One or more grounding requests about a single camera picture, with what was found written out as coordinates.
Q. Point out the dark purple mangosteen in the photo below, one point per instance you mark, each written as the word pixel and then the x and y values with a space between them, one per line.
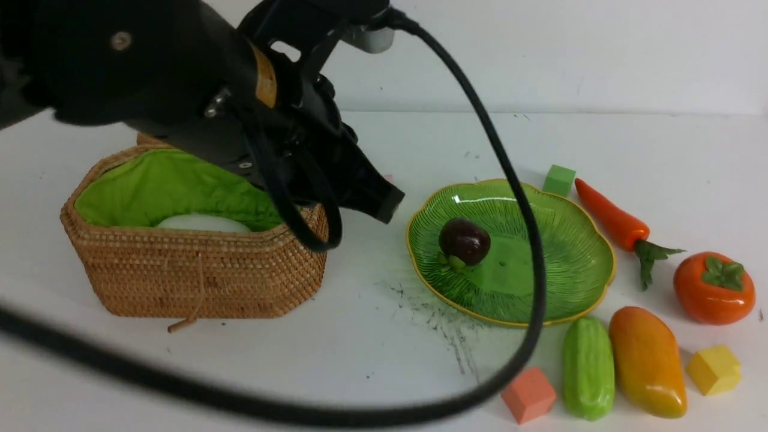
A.
pixel 463 243

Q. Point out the woven wicker basket green lining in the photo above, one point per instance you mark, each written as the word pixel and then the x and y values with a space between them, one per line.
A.
pixel 136 270

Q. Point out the orange foam cube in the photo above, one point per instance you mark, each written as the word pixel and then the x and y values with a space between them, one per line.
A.
pixel 529 396

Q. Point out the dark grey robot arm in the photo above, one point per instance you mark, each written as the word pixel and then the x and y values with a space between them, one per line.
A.
pixel 70 56

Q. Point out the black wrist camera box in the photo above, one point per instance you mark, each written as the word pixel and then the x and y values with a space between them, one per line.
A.
pixel 314 28

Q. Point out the orange yellow mango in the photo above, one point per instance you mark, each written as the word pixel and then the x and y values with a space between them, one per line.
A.
pixel 647 363

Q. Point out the orange persimmon green calyx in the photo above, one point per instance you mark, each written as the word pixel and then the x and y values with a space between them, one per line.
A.
pixel 713 289

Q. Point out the yellow foam cube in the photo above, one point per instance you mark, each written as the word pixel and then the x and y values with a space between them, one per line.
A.
pixel 714 370

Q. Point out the green leaf-shaped glass plate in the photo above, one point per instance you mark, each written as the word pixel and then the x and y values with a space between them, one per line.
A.
pixel 576 263

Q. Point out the white radish with leaves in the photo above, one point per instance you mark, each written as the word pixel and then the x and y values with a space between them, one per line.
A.
pixel 203 223

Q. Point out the orange carrot green top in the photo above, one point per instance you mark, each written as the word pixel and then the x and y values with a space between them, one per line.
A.
pixel 627 231

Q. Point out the light green cucumber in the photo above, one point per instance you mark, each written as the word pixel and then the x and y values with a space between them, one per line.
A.
pixel 588 389

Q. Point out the green foam cube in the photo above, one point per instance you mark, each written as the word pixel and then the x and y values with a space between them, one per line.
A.
pixel 559 180

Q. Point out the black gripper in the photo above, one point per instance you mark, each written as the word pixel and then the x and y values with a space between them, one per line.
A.
pixel 214 98

